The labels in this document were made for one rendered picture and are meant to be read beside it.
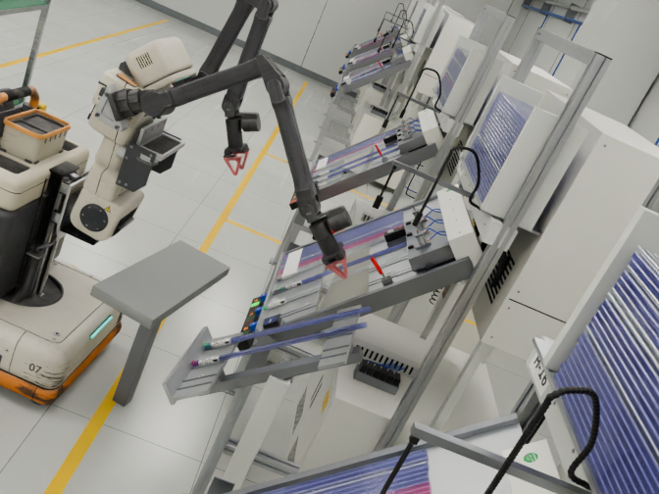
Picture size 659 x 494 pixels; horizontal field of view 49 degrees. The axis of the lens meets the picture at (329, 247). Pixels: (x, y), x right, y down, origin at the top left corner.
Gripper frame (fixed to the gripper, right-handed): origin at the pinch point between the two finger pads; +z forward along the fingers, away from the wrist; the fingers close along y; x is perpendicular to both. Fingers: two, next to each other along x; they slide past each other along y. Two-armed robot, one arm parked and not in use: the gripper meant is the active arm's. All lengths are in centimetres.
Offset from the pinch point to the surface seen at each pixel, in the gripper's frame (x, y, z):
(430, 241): -29.2, 1.4, 1.5
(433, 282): -25.8, -10.0, 9.9
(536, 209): -62, -11, 0
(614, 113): -153, 307, 81
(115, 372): 116, 43, 15
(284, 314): 24.2, 0.8, 4.5
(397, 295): -14.1, -10.0, 9.1
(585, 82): -85, -14, -28
